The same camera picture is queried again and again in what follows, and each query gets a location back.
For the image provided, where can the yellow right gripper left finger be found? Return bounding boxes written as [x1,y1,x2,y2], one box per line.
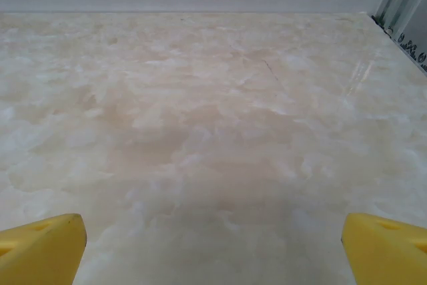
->
[0,213,88,285]

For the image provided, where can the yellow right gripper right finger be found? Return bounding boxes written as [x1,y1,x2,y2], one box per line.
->
[340,212,427,285]

